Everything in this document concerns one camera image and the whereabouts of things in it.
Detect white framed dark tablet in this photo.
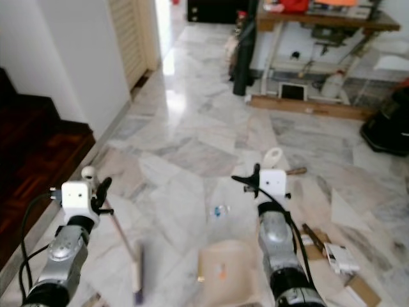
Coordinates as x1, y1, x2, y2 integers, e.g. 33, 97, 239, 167
279, 83, 307, 102

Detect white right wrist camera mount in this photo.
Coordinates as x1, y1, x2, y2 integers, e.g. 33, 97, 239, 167
258, 168, 289, 204

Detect torn brown cardboard scrap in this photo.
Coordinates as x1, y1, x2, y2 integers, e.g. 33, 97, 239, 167
300, 224, 334, 260

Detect dark wooden stairs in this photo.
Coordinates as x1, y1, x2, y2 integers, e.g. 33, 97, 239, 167
0, 67, 96, 272

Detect black cabinet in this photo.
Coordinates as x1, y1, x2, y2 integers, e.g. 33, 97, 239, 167
187, 0, 245, 25

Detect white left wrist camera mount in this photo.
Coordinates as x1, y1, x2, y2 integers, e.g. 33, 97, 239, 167
61, 181, 98, 226

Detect beige louvred door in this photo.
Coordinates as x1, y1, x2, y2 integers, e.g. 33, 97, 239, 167
107, 0, 162, 90

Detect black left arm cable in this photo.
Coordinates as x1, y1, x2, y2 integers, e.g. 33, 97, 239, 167
18, 187, 65, 306

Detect red bag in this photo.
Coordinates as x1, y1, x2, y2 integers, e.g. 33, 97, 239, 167
276, 0, 311, 15

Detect orange flat item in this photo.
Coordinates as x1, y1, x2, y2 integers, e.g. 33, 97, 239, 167
318, 0, 359, 7

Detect wooden table with shelves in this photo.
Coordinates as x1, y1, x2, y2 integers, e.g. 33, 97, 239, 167
249, 0, 409, 122

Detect beige handled broom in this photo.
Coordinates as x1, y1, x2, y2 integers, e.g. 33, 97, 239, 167
81, 165, 144, 306

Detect white sheet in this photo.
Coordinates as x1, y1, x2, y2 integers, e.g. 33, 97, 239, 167
373, 55, 409, 72

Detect flat brown cardboard piece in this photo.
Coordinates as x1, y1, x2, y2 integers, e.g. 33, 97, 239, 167
345, 274, 384, 307

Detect black round floor appliance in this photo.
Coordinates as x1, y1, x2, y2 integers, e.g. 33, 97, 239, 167
360, 85, 409, 158

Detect black rolled mat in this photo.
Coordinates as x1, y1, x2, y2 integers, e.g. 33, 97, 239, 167
233, 9, 258, 98

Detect small white box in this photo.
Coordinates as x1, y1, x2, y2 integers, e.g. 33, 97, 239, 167
325, 243, 360, 277

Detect white plastic jug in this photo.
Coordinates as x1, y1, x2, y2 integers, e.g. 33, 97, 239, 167
321, 68, 350, 100

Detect blue white litter wrapper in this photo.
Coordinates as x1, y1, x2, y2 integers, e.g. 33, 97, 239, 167
212, 203, 231, 219

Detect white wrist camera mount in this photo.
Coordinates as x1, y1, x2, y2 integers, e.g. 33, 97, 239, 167
258, 168, 289, 204
61, 181, 98, 226

